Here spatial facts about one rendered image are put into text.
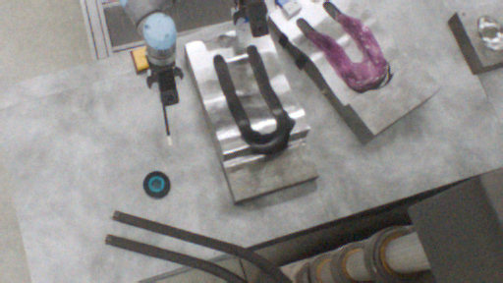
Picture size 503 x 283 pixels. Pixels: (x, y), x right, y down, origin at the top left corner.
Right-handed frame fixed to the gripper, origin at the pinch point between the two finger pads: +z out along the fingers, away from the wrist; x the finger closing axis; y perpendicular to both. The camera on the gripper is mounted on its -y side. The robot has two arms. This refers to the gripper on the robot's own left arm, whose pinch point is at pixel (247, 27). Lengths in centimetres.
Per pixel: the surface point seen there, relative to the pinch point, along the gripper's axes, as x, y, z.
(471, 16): -71, -14, 5
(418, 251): 9, -76, -74
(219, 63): 10.6, -6.8, 5.2
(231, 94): 10.3, -17.3, 6.0
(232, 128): 14.3, -28.8, 1.0
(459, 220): 14, -75, -98
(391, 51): -41.6, -18.0, 5.2
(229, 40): 5.6, -0.8, 4.3
